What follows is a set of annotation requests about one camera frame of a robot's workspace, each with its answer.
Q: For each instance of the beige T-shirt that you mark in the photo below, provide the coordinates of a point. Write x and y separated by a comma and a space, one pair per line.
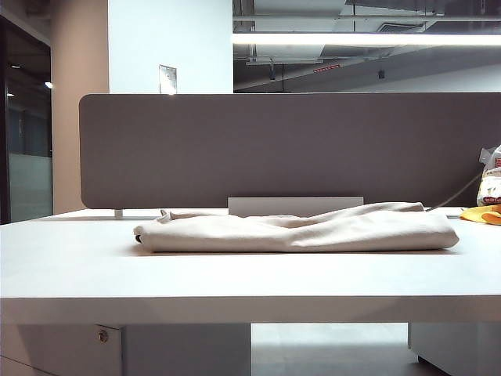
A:
293, 235

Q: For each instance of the grey desk divider panel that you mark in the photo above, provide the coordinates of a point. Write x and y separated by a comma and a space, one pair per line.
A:
297, 149

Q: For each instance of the white drawer cabinet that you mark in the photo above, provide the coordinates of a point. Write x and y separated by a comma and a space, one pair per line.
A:
176, 348

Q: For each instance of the ceiling light strip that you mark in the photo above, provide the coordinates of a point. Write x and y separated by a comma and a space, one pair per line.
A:
364, 39

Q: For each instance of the round drawer lock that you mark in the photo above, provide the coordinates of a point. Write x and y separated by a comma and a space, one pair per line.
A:
103, 335

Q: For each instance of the ceiling air vent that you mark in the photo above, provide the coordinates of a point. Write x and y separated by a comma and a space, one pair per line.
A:
399, 27

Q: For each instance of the dark glass door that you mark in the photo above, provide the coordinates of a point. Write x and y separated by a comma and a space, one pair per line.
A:
27, 156

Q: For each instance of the yellow cloth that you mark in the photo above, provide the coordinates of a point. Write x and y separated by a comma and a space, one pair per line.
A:
479, 214

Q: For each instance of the printed snack bag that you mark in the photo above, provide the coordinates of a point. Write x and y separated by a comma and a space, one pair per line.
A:
491, 180

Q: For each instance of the plain white cabinet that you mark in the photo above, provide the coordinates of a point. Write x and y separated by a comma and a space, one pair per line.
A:
458, 346

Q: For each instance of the metal divider bracket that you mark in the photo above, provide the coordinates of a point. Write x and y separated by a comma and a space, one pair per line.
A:
118, 213

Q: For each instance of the silver wall plate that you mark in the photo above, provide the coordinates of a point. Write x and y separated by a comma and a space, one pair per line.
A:
167, 79

